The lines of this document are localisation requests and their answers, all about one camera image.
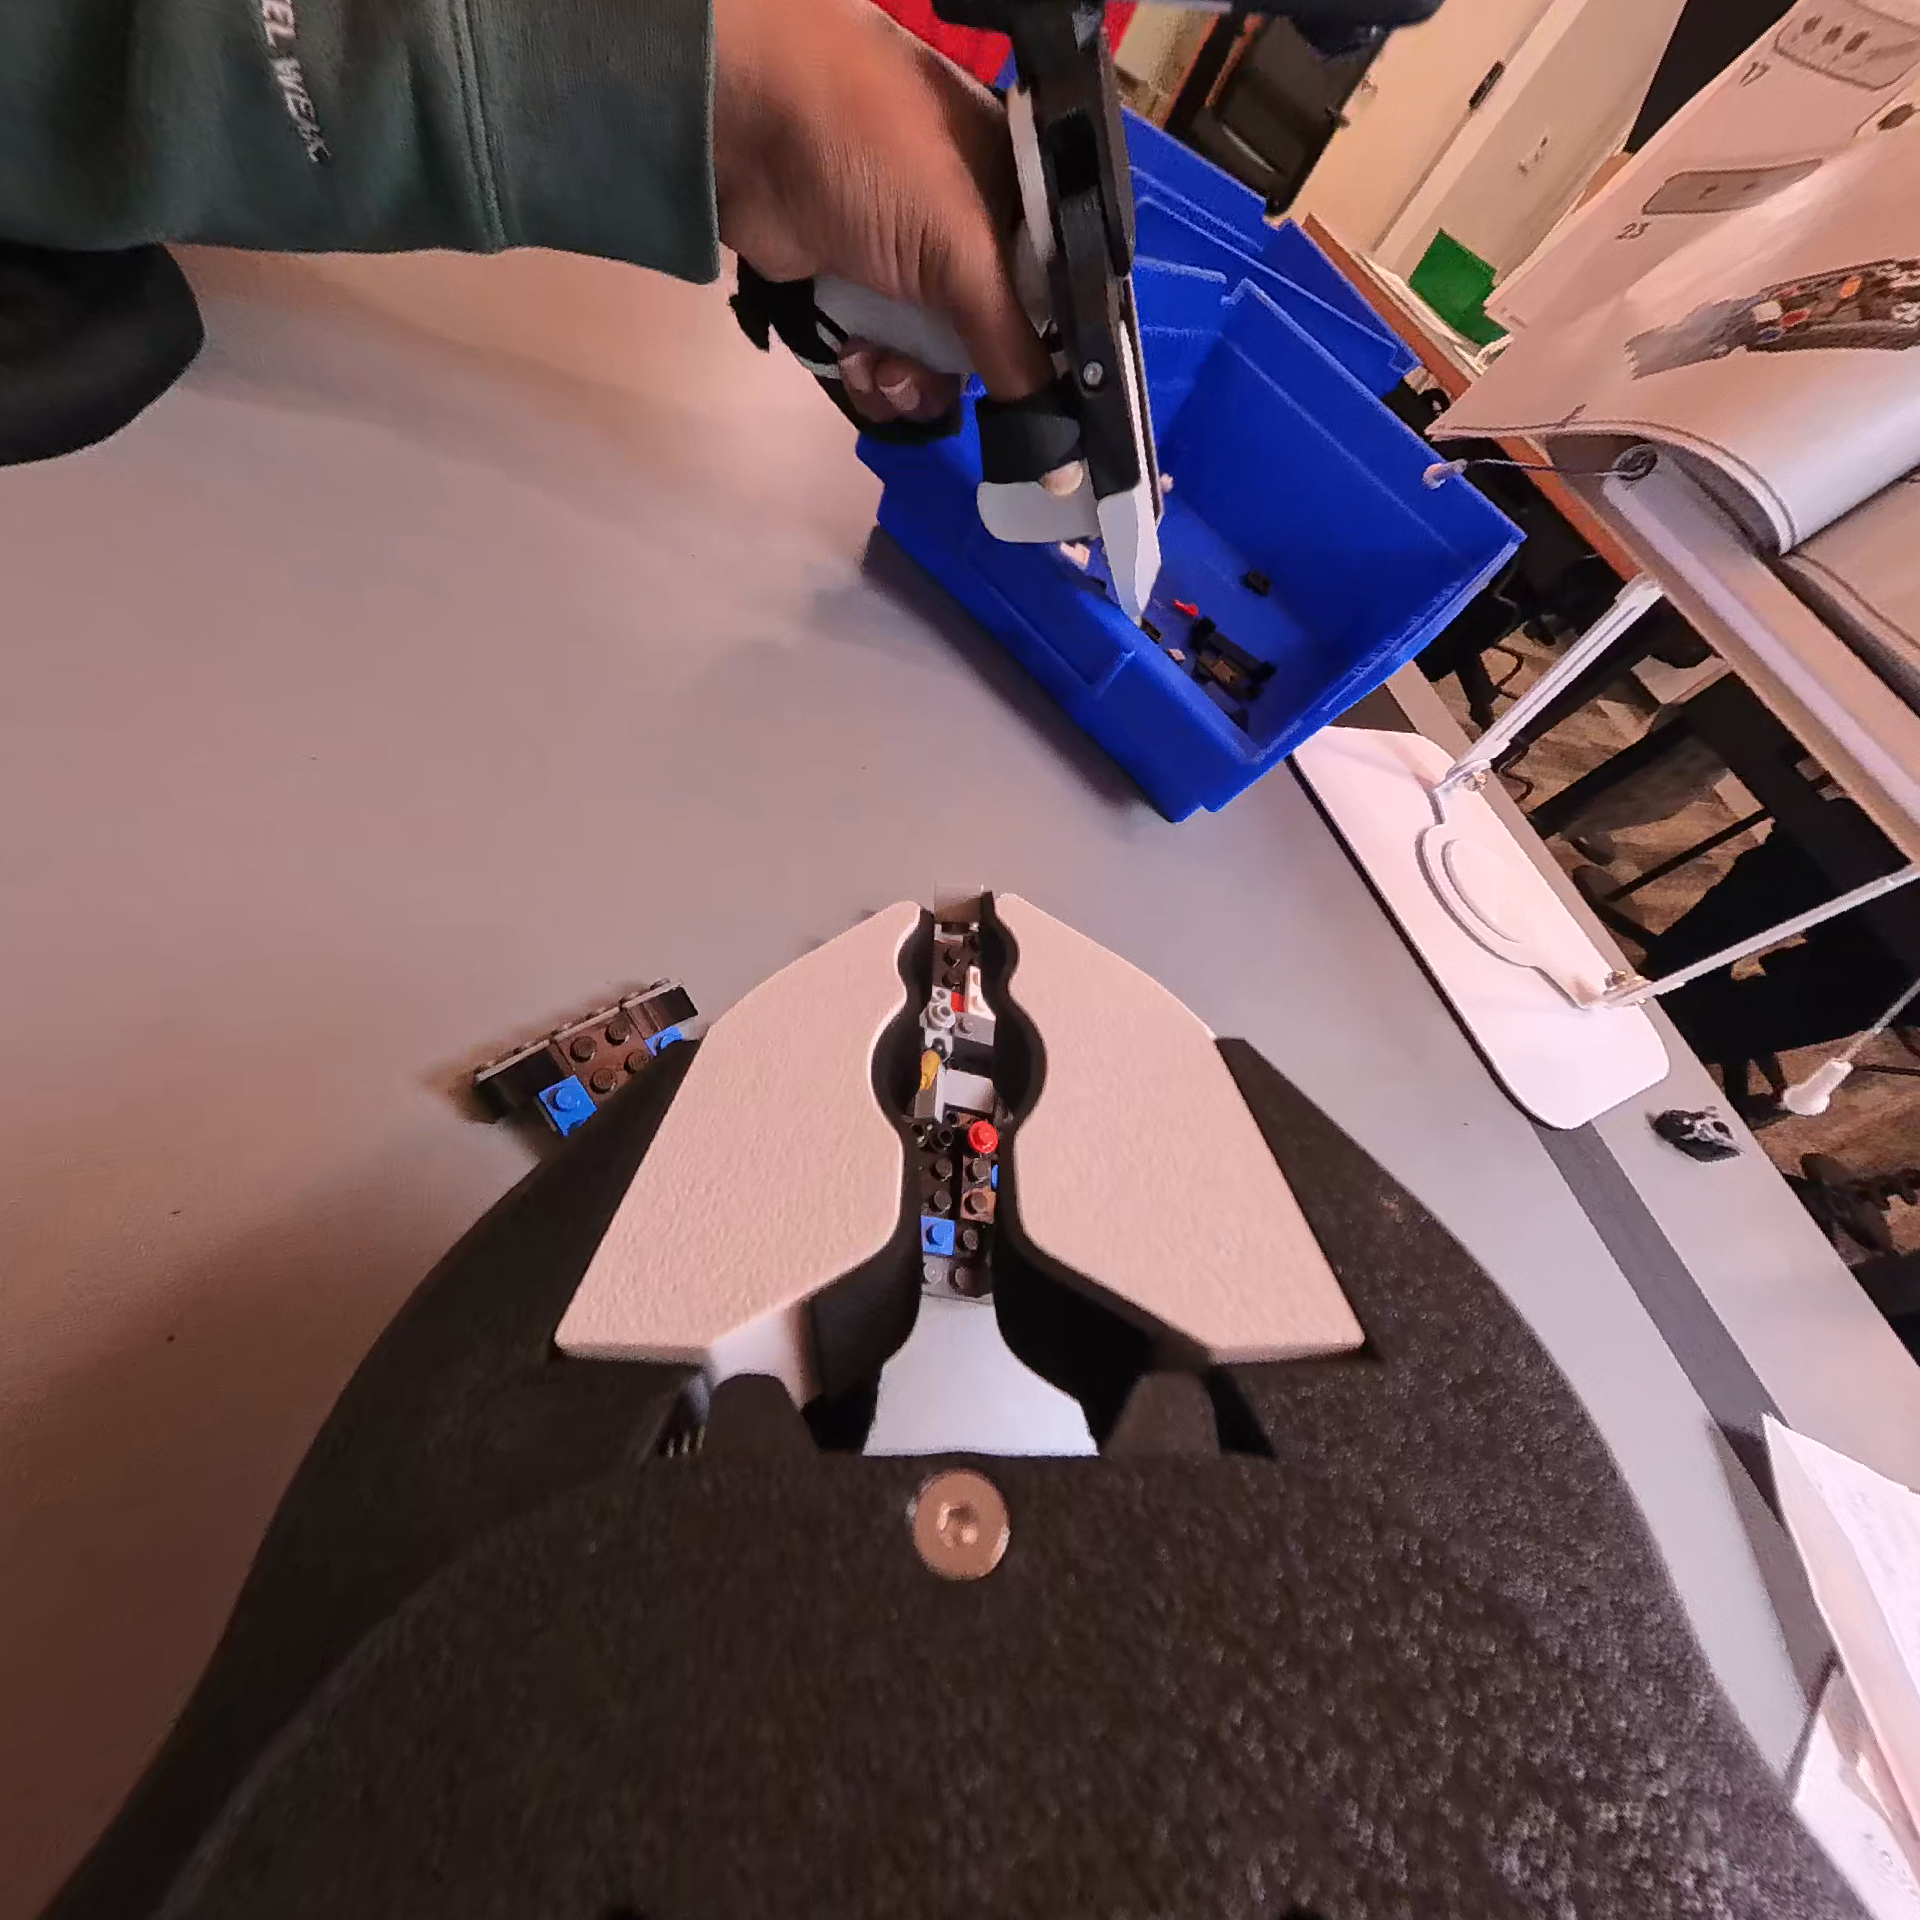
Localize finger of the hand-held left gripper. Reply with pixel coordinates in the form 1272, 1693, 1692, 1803
1005, 55, 1087, 408
1036, 77, 1171, 618

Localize lego instruction booklet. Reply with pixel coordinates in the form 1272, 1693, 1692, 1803
1434, 0, 1920, 715

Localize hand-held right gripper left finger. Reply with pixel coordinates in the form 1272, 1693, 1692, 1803
555, 900, 937, 1398

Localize lego pieces pile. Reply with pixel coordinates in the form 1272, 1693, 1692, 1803
1139, 571, 1297, 722

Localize white book stand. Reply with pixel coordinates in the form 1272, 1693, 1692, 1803
1290, 421, 1920, 1137

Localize lego car model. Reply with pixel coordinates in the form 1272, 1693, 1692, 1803
909, 900, 1022, 1308

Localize green box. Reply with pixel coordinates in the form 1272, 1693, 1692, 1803
1403, 228, 1512, 349

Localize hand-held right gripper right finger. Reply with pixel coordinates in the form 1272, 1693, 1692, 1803
983, 894, 1367, 1377

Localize white paper sheets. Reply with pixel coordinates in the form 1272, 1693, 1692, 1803
1763, 1417, 1920, 1920

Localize black blue lego subassembly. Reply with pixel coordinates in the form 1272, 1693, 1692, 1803
471, 985, 707, 1137

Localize blue plastic bin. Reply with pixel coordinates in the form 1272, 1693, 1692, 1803
856, 120, 1525, 822
1126, 107, 1417, 393

